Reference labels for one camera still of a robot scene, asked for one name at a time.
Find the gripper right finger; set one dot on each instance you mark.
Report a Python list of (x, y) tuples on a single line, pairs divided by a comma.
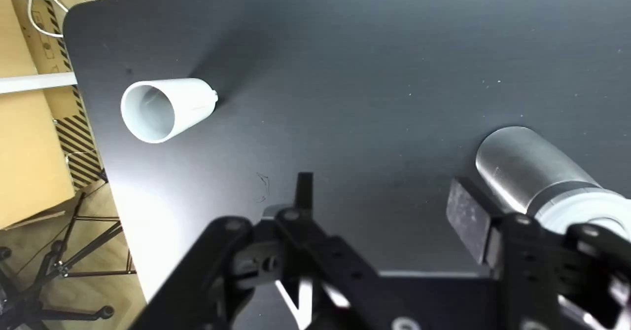
[(532, 271)]

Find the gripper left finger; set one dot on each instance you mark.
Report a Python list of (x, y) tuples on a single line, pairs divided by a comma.
[(315, 251)]

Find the silver metal bottle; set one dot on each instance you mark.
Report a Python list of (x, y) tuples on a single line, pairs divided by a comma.
[(527, 167)]

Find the white plastic cup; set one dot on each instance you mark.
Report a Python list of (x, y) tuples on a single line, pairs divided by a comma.
[(190, 104)]

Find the stand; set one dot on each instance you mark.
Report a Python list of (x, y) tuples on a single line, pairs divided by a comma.
[(66, 270)]

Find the black office chair base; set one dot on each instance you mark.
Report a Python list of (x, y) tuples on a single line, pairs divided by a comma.
[(29, 308)]

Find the stack of cardboard boxes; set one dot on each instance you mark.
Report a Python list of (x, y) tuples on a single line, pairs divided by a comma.
[(29, 162)]

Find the white metal bar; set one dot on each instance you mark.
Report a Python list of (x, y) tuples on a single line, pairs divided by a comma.
[(34, 83)]

